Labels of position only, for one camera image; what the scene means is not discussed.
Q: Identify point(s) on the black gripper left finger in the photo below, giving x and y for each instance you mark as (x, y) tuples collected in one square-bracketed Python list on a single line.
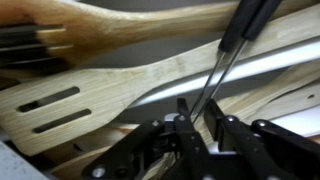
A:
[(131, 157)]

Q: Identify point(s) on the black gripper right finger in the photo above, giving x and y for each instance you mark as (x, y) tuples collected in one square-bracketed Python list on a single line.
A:
[(271, 151)]

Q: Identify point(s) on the slotted wooden spatula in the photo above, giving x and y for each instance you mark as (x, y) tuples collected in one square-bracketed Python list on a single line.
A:
[(41, 114)]

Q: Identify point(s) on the wooden fork spoon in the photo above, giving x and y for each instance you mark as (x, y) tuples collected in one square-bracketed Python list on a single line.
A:
[(40, 37)]

